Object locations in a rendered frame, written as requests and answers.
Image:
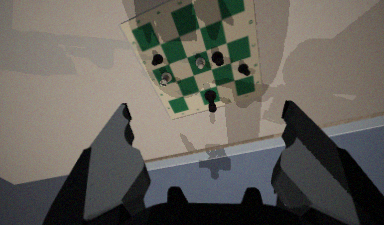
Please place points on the green and white chessboard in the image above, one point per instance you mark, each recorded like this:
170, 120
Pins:
182, 31

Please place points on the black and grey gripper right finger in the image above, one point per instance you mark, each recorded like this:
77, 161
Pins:
319, 181

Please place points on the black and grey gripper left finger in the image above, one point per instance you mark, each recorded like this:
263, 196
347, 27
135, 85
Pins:
108, 183

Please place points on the white pawn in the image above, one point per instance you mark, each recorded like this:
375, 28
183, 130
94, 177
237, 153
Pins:
200, 62

